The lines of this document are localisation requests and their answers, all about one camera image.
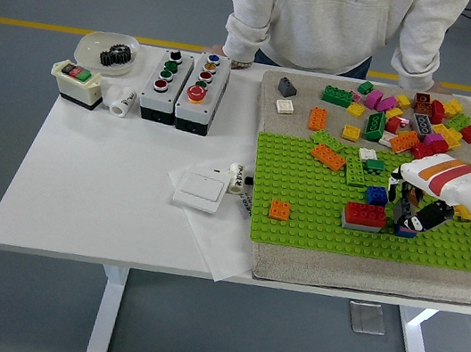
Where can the person's right hand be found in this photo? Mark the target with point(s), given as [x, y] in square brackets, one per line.
[214, 48]

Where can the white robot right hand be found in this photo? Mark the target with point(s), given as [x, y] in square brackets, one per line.
[443, 179]

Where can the person's left hand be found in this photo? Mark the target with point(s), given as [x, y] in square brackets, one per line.
[441, 88]

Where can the dark grey sloped brick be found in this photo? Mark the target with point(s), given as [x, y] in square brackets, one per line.
[402, 209]
[286, 87]

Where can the blue square brick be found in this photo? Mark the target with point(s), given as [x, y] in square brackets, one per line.
[398, 233]
[376, 196]

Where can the dark green long brick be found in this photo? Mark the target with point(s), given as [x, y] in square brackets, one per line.
[375, 127]

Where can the person's left forearm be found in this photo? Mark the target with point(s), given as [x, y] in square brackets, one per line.
[417, 62]

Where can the person's right forearm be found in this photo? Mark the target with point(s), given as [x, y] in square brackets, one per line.
[246, 33]

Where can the brown brick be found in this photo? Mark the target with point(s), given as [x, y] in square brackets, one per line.
[422, 99]
[415, 198]

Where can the large red brick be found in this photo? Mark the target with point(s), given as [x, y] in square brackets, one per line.
[422, 152]

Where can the grey long brick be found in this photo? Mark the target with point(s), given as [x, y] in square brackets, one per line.
[358, 227]
[421, 124]

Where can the yellow flat brick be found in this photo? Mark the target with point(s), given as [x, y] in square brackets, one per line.
[466, 214]

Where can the orange long brick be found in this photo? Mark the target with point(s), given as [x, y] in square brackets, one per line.
[404, 142]
[327, 157]

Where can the magenta curved brick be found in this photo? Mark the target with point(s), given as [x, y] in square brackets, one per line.
[387, 104]

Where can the magenta square brick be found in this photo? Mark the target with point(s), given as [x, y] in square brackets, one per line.
[411, 231]

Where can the small red brick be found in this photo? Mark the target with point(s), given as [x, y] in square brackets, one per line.
[392, 125]

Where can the small dark green brick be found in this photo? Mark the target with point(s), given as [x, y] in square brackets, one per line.
[373, 166]

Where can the white square brick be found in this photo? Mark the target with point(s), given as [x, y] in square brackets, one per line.
[367, 154]
[284, 106]

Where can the small pink brick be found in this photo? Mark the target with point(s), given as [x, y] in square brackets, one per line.
[357, 96]

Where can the lime green long brick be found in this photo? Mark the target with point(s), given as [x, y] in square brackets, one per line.
[327, 140]
[355, 173]

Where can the red long brick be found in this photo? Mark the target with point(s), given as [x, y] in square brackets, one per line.
[362, 215]

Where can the yellow square brick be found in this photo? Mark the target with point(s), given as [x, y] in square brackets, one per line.
[351, 133]

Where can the orange square brick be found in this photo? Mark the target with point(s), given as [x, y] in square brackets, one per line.
[278, 211]

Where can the grey emergency-stop control box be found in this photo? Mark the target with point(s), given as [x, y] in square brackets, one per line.
[213, 91]

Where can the grey four-button control box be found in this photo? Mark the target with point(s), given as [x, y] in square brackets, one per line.
[149, 99]

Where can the black gear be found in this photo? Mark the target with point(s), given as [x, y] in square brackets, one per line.
[115, 57]

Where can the white pipe tee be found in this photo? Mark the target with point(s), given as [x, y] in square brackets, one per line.
[121, 105]

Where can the person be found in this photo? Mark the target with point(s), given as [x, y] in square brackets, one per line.
[334, 21]

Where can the white plastic bowl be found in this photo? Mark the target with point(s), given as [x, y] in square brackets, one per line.
[89, 50]

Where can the small white pipe fitting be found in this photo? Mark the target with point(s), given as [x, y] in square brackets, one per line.
[234, 182]

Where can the grey-brown mat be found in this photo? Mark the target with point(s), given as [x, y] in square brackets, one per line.
[337, 270]

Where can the green studded baseplate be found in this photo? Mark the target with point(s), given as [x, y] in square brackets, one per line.
[298, 232]

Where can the silver floor plate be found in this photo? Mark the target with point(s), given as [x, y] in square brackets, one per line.
[367, 318]

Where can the white label strip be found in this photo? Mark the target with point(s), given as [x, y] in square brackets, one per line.
[244, 206]

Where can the yellow floor tape line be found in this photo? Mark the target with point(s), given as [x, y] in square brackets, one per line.
[39, 25]

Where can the white paper sheet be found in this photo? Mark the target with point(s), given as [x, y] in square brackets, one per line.
[215, 245]

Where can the white wall switch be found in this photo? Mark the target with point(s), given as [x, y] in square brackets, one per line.
[199, 190]

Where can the cream switch box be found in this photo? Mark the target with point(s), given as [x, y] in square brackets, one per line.
[76, 88]

